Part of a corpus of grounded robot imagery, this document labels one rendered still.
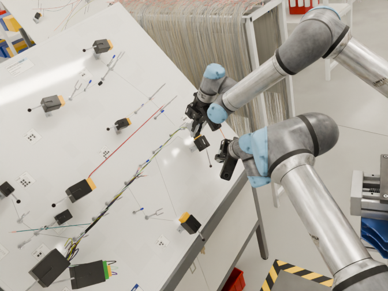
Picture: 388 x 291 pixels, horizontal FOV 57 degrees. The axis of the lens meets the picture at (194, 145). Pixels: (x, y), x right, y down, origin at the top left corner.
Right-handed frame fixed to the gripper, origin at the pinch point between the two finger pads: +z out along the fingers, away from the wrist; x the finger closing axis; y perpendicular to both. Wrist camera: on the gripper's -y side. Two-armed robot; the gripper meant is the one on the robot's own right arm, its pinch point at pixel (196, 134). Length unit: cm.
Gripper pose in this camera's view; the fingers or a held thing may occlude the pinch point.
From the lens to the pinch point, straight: 161.6
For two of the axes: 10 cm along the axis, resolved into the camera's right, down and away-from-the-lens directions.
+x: -6.7, 3.9, -6.3
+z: -2.6, 6.7, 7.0
